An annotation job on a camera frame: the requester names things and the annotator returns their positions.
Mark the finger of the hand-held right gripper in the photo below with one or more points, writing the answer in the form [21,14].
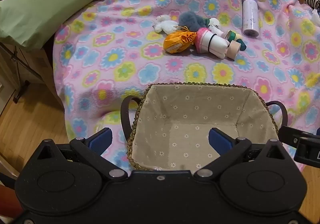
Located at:
[291,135]

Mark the pink white rolled towel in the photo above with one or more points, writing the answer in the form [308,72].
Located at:
[217,45]

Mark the white lamb plush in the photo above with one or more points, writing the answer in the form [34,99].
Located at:
[166,25]

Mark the grey fluffy plush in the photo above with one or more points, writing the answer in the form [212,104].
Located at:
[190,21]

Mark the black metal stand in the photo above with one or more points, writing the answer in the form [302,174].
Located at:
[16,76]

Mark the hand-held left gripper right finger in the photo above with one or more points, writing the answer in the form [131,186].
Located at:
[220,142]

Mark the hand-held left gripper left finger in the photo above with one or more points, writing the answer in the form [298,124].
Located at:
[101,139]

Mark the fabric lined woven basket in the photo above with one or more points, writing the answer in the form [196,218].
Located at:
[200,114]

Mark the beige makeup puff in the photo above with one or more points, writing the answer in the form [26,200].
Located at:
[233,50]

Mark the green pillow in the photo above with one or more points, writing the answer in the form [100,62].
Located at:
[37,9]

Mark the purple white bottle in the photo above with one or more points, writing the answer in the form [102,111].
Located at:
[250,16]

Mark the zebra striped cloth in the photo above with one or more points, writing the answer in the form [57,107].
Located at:
[312,1]

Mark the pink floral fleece blanket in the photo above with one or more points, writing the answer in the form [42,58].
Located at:
[125,39]

